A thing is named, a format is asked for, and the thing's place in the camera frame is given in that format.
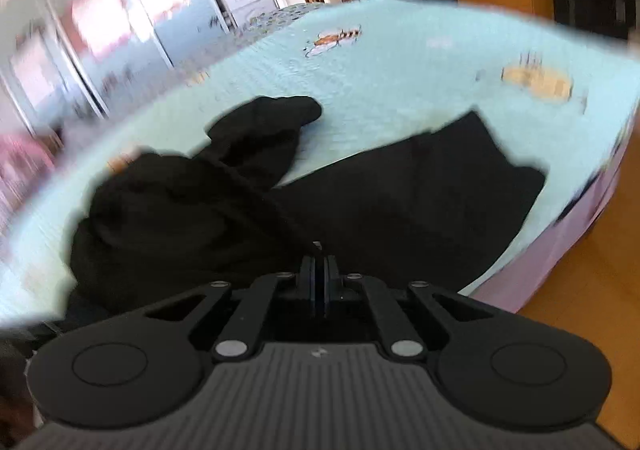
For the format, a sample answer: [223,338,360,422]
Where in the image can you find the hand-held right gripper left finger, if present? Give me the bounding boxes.
[145,255,317,363]

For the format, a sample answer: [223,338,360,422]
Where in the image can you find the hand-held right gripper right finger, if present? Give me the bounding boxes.
[316,255,495,362]

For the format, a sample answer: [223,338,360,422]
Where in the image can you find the black pants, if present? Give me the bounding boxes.
[67,95,547,332]

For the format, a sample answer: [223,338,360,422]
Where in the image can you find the mint quilted bee bedspread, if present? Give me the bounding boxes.
[0,0,640,327]

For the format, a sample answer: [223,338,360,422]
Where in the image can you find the pink bed skirt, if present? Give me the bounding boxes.
[471,130,632,317]

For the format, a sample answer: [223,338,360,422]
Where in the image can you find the pink knitted garment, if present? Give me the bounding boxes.
[0,132,57,213]

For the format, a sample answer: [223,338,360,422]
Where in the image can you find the blue sliding door wardrobe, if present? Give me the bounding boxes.
[0,0,236,133]

